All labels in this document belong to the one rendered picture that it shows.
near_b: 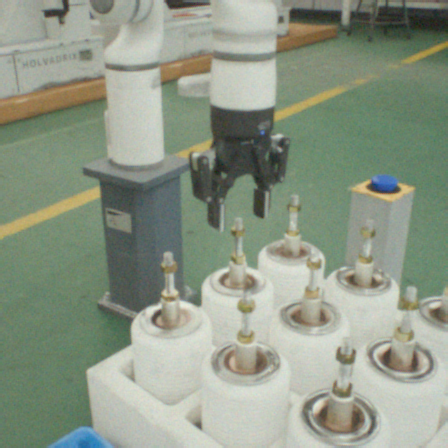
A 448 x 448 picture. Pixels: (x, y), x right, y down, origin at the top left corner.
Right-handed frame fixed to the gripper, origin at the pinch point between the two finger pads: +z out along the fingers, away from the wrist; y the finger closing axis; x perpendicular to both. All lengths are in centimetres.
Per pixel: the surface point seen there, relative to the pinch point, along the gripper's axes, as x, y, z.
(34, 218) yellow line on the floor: 92, 4, 36
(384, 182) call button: -0.5, 27.6, 1.8
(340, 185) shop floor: 60, 87, 35
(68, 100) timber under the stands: 200, 61, 34
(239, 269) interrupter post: -1.2, -0.7, 7.3
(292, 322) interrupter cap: -11.8, -1.0, 9.4
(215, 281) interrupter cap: 1.4, -2.7, 9.7
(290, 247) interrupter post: 1.1, 10.4, 8.4
